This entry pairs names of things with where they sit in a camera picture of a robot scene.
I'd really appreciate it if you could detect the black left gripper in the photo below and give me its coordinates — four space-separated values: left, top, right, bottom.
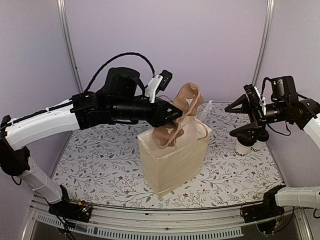
109 96 184 127

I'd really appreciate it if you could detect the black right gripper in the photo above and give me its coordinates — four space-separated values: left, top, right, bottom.
225 93 289 143

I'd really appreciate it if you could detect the brown cardboard cup carrier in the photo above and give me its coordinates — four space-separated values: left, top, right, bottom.
151 82 205 151

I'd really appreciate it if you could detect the white paper cup corner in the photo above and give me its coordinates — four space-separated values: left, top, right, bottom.
234 141 251 157

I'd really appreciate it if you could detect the cream paper bag with handles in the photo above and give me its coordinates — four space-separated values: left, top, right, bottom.
137 116 212 199

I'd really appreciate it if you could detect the black plastic cup lid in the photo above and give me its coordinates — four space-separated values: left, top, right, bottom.
256 134 270 143

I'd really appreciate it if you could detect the white paper coffee cup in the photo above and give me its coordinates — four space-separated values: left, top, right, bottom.
250 140 264 152

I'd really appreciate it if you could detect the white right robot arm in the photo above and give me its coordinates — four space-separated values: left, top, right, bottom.
224 75 320 223

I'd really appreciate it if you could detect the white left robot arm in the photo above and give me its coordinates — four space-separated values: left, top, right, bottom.
0 67 183 217

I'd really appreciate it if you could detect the bundle of white wrapped straws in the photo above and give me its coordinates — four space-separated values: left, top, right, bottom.
197 100 213 122

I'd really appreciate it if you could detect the floral patterned table mat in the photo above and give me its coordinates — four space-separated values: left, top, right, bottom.
52 103 283 209

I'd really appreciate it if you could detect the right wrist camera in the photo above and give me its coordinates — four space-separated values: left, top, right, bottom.
243 84 267 116

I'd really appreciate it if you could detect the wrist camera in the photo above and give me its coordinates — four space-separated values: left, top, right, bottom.
243 84 267 116
144 70 173 104

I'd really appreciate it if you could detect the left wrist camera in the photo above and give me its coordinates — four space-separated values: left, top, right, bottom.
144 70 173 104

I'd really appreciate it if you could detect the right aluminium frame post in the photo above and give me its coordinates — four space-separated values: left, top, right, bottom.
251 0 275 86

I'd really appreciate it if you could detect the aluminium frame post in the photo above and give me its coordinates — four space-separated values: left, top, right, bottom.
56 0 84 94
251 0 275 86

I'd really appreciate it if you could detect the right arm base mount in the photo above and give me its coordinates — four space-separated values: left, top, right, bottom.
239 185 292 235

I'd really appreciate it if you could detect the front aluminium rail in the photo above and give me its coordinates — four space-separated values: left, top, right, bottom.
27 194 311 240

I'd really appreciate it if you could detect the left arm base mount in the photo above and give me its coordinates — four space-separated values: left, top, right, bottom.
48 185 93 223

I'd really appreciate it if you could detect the left aluminium frame post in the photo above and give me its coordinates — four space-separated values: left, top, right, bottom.
56 0 84 94

